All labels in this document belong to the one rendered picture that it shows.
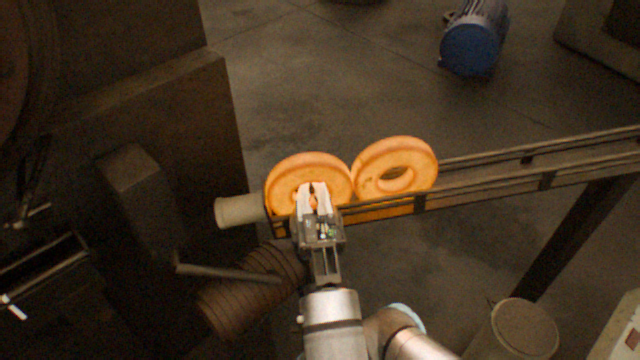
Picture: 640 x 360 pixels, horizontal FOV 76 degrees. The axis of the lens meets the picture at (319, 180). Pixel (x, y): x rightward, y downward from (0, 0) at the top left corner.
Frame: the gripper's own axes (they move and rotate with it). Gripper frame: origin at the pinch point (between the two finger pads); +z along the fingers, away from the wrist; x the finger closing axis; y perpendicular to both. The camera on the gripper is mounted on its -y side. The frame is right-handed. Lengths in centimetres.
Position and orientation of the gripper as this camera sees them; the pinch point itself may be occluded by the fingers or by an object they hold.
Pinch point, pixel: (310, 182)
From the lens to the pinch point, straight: 73.7
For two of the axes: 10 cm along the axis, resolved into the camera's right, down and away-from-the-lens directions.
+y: 0.4, -4.3, -9.0
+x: -9.9, 1.1, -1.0
